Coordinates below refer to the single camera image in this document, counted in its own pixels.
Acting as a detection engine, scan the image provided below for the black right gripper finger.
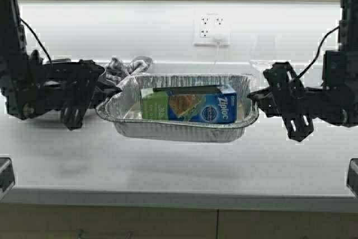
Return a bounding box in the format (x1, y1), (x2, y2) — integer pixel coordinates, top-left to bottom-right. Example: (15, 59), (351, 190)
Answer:
(263, 62), (314, 142)
(247, 87), (277, 107)

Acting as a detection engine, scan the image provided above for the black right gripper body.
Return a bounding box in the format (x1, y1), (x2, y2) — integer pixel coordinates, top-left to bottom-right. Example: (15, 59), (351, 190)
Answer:
(293, 82), (357, 127)

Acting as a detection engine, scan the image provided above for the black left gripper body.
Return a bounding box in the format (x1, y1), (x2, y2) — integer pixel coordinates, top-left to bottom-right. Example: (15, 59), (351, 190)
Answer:
(8, 50), (97, 121)

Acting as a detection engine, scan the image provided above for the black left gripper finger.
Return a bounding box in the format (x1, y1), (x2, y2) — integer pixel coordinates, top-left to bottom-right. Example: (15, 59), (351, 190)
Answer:
(93, 81), (122, 104)
(61, 62), (105, 130)

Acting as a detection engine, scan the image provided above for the aluminium foil tray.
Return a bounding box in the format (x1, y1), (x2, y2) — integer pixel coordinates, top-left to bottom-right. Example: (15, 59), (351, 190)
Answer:
(96, 73), (259, 143)

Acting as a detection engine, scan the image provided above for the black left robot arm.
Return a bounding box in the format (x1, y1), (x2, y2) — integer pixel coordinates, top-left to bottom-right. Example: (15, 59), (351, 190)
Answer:
(1, 0), (121, 130)

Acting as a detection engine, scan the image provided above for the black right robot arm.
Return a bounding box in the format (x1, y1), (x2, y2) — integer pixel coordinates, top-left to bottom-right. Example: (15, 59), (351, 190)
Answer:
(248, 0), (357, 142)

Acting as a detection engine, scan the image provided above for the grey patterned dish towel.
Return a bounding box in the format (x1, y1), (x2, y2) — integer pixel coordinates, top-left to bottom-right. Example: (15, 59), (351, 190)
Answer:
(98, 56), (153, 89)

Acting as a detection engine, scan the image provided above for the clear wine glass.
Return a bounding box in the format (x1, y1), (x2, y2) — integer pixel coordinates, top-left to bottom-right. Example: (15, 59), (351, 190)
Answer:
(249, 35), (276, 74)

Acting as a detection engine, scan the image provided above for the Ziploc bag box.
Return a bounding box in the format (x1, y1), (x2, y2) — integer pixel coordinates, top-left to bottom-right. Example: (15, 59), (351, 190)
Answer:
(140, 85), (237, 124)

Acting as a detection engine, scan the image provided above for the white charger plug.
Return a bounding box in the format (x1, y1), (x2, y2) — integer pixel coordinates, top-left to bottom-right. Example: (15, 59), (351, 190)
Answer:
(212, 33), (227, 46)

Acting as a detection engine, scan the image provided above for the lower left drawer front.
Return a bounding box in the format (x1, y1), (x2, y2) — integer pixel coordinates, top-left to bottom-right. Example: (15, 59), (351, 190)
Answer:
(1, 204), (219, 238)

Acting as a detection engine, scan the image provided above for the drawer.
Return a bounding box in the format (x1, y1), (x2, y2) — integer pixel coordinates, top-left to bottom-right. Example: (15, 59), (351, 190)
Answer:
(1, 204), (219, 238)
(218, 210), (357, 238)

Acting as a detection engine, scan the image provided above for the lower right drawer front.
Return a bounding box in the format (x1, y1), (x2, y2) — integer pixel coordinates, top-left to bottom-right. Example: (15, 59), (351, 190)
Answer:
(218, 210), (357, 238)

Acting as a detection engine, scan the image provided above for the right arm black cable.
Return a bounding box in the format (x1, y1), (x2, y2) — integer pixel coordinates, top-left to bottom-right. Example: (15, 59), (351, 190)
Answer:
(296, 25), (343, 80)

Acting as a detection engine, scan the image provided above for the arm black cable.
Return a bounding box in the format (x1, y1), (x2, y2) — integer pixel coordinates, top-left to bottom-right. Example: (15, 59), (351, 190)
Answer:
(296, 25), (343, 80)
(19, 17), (54, 65)

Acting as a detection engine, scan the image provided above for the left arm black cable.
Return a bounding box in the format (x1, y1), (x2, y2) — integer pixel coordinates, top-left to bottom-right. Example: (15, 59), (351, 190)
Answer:
(19, 17), (54, 65)

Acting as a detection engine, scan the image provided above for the right metal base mount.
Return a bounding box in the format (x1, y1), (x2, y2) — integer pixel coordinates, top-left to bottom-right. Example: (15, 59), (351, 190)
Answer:
(346, 158), (358, 197)

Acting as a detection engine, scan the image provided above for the metal base mount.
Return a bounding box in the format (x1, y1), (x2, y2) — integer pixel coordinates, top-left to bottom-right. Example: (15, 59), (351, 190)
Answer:
(346, 158), (358, 197)
(0, 157), (15, 200)

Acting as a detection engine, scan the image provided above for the white charger cable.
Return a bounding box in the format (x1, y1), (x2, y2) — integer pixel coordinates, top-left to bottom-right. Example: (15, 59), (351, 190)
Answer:
(211, 41), (222, 75)

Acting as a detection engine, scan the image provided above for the white wall outlet plate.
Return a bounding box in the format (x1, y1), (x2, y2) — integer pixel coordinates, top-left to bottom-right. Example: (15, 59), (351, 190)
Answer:
(193, 13), (230, 47)

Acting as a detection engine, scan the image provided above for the left metal base mount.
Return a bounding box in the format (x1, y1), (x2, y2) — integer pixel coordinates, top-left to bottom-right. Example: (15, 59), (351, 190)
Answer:
(0, 157), (15, 200)

